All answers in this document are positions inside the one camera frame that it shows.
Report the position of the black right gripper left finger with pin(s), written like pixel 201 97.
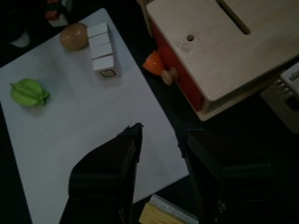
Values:
pixel 104 175

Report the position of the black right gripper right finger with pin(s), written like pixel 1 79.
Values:
pixel 234 180

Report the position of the orange toy carrot bottom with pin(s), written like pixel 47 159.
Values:
pixel 153 63

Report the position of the green toy carrot top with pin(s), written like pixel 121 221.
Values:
pixel 28 92

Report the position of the white cutting board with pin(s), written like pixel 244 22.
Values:
pixel 77 122

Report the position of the white toy appliance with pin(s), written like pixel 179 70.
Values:
pixel 284 96

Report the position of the white block stack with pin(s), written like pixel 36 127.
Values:
pixel 103 51

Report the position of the wooden box with red drawer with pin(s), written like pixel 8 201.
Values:
pixel 229 49

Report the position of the brown toy egg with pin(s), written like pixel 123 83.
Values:
pixel 73 36

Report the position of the black and white round toy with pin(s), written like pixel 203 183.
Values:
pixel 15 32

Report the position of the red and black toy sushi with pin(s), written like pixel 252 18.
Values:
pixel 56 11

